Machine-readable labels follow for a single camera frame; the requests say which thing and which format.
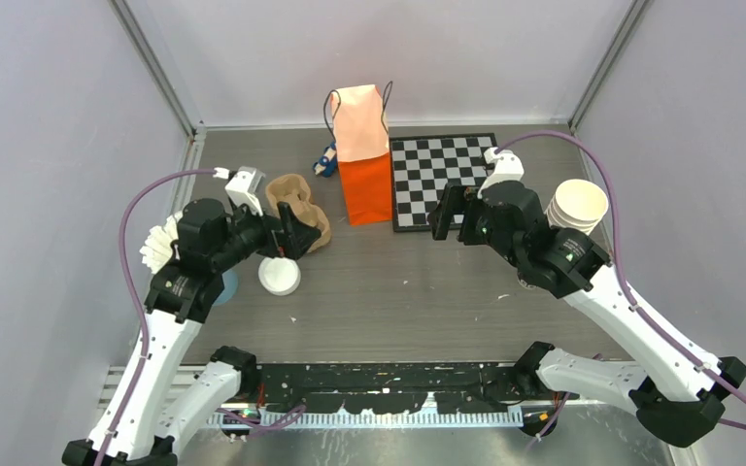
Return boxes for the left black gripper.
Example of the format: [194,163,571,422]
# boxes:
[211,196,320,272]

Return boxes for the stack of white paper cups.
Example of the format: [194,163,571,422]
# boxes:
[545,179,610,236]

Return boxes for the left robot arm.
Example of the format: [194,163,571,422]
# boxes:
[62,198,321,465]

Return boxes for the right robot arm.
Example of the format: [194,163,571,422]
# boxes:
[428,181,746,448]

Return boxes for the brown pulp cup carrier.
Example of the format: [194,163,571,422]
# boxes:
[265,174,332,252]

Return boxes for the black white checkerboard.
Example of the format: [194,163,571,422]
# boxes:
[390,133,496,233]

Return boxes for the blue white toy figure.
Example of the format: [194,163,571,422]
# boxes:
[313,143,338,178]

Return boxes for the blue straw holder cup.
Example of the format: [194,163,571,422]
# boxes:
[213,269,239,306]

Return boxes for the orange paper bag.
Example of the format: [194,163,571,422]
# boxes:
[326,84,392,226]

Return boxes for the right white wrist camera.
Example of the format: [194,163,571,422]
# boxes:
[477,147,525,199]

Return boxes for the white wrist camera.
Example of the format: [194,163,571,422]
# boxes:
[224,166,265,216]
[477,147,525,199]

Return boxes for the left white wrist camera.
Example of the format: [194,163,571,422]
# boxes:
[224,166,265,216]

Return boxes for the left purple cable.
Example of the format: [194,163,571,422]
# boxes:
[92,167,231,466]

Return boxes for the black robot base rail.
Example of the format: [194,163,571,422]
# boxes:
[195,361,580,416]

